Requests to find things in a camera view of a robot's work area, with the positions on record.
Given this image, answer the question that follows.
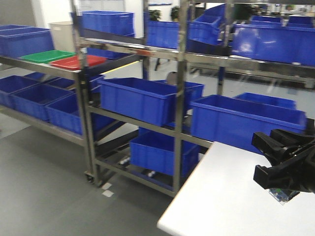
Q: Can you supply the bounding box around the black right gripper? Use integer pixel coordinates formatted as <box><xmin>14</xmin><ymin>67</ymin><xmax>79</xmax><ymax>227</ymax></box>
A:
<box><xmin>252</xmin><ymin>131</ymin><xmax>315</xmax><ymax>193</ymax></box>

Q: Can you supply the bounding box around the large blue bin lower left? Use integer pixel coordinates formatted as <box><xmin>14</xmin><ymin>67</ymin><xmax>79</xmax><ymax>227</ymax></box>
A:
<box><xmin>190</xmin><ymin>95</ymin><xmax>307</xmax><ymax>153</ymax></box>

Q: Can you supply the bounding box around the large blue bin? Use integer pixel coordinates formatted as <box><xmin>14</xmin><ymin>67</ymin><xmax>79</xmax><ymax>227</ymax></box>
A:
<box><xmin>190</xmin><ymin>95</ymin><xmax>307</xmax><ymax>153</ymax></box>
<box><xmin>232</xmin><ymin>24</ymin><xmax>315</xmax><ymax>66</ymax></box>

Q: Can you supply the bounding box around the blue bin behind lower left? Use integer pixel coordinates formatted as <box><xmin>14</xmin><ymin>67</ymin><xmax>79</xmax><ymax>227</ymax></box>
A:
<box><xmin>233</xmin><ymin>92</ymin><xmax>296</xmax><ymax>109</ymax></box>

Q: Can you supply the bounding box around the large blue bin upper left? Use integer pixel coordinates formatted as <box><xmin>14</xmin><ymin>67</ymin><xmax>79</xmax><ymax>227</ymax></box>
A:
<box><xmin>232</xmin><ymin>24</ymin><xmax>315</xmax><ymax>66</ymax></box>

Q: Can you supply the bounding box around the steel shelving rack left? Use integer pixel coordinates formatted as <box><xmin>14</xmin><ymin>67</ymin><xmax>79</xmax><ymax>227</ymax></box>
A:
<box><xmin>80</xmin><ymin>0</ymin><xmax>315</xmax><ymax>197</ymax></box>

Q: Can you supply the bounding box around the red plastic tray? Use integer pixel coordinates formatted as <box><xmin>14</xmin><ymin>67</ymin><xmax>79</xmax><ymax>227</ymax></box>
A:
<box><xmin>49</xmin><ymin>55</ymin><xmax>107</xmax><ymax>71</ymax></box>

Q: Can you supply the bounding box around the beige plastic tub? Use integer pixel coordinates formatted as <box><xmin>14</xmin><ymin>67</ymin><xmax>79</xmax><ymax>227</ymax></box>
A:
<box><xmin>49</xmin><ymin>21</ymin><xmax>75</xmax><ymax>52</ymax></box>

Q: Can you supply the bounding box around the green plastic tray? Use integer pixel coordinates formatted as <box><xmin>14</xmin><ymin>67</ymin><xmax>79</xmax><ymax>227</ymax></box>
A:
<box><xmin>20</xmin><ymin>50</ymin><xmax>75</xmax><ymax>63</ymax></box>

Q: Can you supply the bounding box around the steel trolley cart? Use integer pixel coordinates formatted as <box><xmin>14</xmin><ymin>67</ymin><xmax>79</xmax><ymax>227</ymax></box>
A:
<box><xmin>0</xmin><ymin>0</ymin><xmax>138</xmax><ymax>185</ymax></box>

